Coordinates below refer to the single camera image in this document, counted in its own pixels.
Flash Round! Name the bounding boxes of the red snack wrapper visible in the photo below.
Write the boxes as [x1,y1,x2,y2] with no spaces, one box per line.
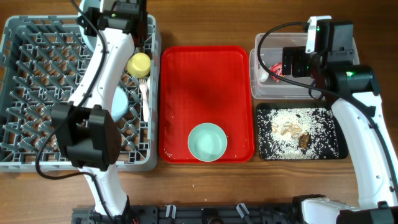
[269,62,285,78]

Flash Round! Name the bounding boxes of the yellow plastic cup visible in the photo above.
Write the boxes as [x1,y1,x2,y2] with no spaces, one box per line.
[126,53,151,78]

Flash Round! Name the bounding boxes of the light blue plate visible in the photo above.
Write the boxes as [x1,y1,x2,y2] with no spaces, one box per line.
[79,0,101,53]

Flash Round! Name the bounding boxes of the white napkin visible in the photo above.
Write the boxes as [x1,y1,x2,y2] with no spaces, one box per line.
[258,63,269,83]

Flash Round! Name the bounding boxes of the white plastic fork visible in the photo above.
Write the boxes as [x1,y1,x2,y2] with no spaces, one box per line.
[139,78,149,122]

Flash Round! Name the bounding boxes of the rice and food scraps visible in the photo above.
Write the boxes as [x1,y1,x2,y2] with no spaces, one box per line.
[256,107,340,160]

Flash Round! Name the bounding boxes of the light blue small bowl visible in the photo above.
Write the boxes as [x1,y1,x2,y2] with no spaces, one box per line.
[111,87,129,122]

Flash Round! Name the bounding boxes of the green bowl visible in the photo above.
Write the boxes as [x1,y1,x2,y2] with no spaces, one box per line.
[187,123,228,162]

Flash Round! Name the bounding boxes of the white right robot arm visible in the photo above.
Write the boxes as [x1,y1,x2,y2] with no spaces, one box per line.
[282,16,397,223]

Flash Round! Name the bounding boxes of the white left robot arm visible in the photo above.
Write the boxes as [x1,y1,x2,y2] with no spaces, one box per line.
[51,3,147,223]

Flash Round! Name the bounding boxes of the black waste tray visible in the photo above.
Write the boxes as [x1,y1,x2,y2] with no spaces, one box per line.
[254,101,349,161]

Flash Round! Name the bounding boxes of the grey dishwasher rack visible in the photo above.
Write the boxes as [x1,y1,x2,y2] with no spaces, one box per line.
[1,15,161,172]

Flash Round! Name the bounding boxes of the clear plastic bin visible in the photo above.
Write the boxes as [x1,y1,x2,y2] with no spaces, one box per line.
[249,32,362,100]

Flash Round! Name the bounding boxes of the red plastic tray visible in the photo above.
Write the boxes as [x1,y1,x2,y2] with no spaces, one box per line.
[159,45,255,164]

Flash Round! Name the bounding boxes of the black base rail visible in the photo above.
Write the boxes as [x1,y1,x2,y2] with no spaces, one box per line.
[71,202,299,224]

